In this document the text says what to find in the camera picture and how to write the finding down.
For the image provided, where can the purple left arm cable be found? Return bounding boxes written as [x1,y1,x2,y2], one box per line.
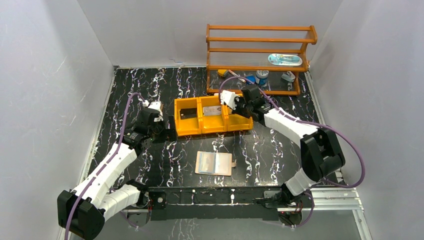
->
[63,92,147,240]

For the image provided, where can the silver card in bin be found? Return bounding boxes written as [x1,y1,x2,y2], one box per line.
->
[202,105,222,117]

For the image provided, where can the orange bin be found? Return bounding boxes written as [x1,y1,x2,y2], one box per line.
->
[174,97,202,137]
[218,105,253,132]
[198,96,226,134]

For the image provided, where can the left orange bin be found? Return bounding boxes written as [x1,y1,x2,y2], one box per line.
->
[174,97,202,137]

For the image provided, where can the orange wooden shelf rack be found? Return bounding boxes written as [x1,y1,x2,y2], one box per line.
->
[205,24,318,96]

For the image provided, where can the blue small box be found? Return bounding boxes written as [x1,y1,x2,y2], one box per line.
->
[245,75,256,85]

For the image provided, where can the yellow sponge block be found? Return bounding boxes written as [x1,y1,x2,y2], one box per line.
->
[217,69,229,79]

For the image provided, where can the aluminium frame rail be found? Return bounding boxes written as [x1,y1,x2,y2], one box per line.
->
[115,186,363,227]

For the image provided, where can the middle orange bin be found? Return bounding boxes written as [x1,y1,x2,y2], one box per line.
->
[198,96,226,134]

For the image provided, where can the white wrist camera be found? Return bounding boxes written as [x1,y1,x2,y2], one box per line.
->
[219,90,240,110]
[142,100,164,122]

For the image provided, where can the blue white tape roll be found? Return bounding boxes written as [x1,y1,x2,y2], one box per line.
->
[255,70,270,86]

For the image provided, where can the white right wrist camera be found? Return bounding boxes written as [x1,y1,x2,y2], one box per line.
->
[219,90,240,110]

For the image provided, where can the white marker pen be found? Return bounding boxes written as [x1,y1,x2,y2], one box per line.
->
[227,69,246,83]

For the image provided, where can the right orange bin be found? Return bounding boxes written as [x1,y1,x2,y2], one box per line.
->
[218,105,253,132]

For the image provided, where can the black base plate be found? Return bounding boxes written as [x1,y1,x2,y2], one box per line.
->
[145,186,316,222]

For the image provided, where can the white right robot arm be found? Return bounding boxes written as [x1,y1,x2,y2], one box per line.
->
[219,84,346,207]

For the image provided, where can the blue packaged item on shelf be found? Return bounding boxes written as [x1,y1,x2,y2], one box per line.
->
[267,53,303,67]

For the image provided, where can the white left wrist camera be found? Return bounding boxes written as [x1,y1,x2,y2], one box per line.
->
[142,100,164,122]

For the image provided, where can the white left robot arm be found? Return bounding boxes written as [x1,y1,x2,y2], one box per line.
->
[57,108,177,240]

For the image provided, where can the black card in bin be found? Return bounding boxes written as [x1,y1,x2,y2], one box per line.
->
[179,108,197,120]

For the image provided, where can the beige leather card holder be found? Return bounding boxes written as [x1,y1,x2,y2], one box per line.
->
[194,151,237,176]

